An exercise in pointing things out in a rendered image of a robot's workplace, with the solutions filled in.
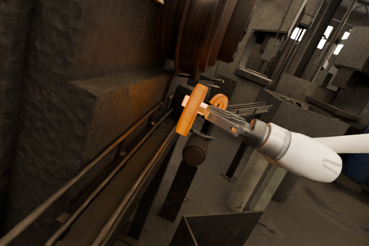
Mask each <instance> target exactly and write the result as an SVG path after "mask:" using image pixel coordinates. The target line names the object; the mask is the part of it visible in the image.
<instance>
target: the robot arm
mask: <svg viewBox="0 0 369 246"><path fill-rule="evenodd" d="M197 113H199V114H202V115H204V116H205V119H206V120H208V121H210V122H212V123H213V124H215V125H217V126H219V127H221V128H222V129H224V130H226V131H228V132H229V133H231V134H233V135H234V136H235V137H237V136H238V135H241V136H243V142H244V143H245V144H247V145H249V146H252V147H254V148H256V151H257V152H258V153H260V154H262V155H263V157H264V158H265V159H266V160H267V161H268V162H269V163H270V164H272V165H274V166H276V167H280V168H283V169H286V170H288V171H290V172H292V173H294V174H296V175H299V176H302V177H305V178H308V179H310V180H313V181H319V182H332V181H334V180H335V179H336V178H337V177H338V176H339V174H340V172H341V170H342V159H341V157H340V156H339V155H338V154H337V153H369V134H362V135H349V136H337V137H321V138H310V137H308V136H305V135H302V134H300V133H294V132H290V131H288V130H286V129H285V128H281V127H279V126H277V125H275V124H273V123H268V124H266V123H264V122H262V121H260V120H258V119H253V120H252V121H251V122H250V123H247V122H246V121H245V119H243V118H241V117H239V115H238V114H234V113H230V112H229V111H226V110H223V109H220V108H218V107H215V106H213V105H207V104H205V103H203V102H202V103H201V105H200V107H199V109H198V111H197Z"/></svg>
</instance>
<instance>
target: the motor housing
mask: <svg viewBox="0 0 369 246"><path fill-rule="evenodd" d="M208 146H209V141H206V140H205V139H203V138H200V137H198V136H196V135H195V134H191V135H190V136H189V138H188V140H187V142H186V144H185V146H184V148H183V150H182V157H183V158H182V160H181V162H180V165H179V167H178V169H177V172H176V175H175V177H174V180H173V182H172V184H171V187H170V189H169V192H168V194H167V196H166V199H165V201H164V204H163V207H162V208H161V211H160V214H159V216H160V217H162V218H164V219H166V220H169V221H171V222H173V223H174V222H175V219H176V217H177V214H178V212H179V210H180V208H181V206H182V203H183V201H184V199H185V197H186V194H187V192H188V190H189V188H190V186H191V183H192V181H193V179H194V177H195V174H196V172H197V169H198V167H199V165H201V164H202V163H203V162H204V161H205V159H206V154H207V151H208Z"/></svg>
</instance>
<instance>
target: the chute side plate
mask: <svg viewBox="0 0 369 246"><path fill-rule="evenodd" d="M178 135H179V133H177V132H176V131H175V132H174V133H173V135H172V136H171V138H170V139H169V141H168V142H167V144H166V146H165V147H164V149H163V150H162V151H161V153H160V154H159V156H158V157H157V159H156V161H155V162H154V164H153V166H152V167H151V169H150V170H149V171H148V173H147V174H146V176H145V178H144V179H143V181H142V182H141V184H140V185H139V187H138V188H137V190H136V191H135V193H134V194H133V196H132V197H131V199H130V201H129V202H128V203H127V205H126V206H125V208H124V210H123V211H122V213H121V214H120V216H119V217H118V219H117V220H116V222H115V223H114V225H113V226H112V228H111V230H110V232H109V233H108V235H107V236H106V238H105V240H104V241H103V243H101V245H100V246H113V245H114V244H115V242H116V240H117V238H118V237H119V235H120V233H121V232H122V230H123V228H124V227H125V225H126V223H127V222H128V220H129V218H130V216H131V215H132V213H133V211H134V210H135V208H136V206H137V204H138V203H139V201H140V200H141V198H142V196H143V195H144V193H145V191H146V189H147V188H148V186H149V184H150V183H151V181H152V179H153V177H154V176H155V174H156V172H157V171H158V169H159V168H160V165H161V164H162V162H163V161H164V159H165V157H166V156H167V154H168V152H169V150H170V149H171V147H172V145H173V144H174V142H175V140H176V139H177V138H178Z"/></svg>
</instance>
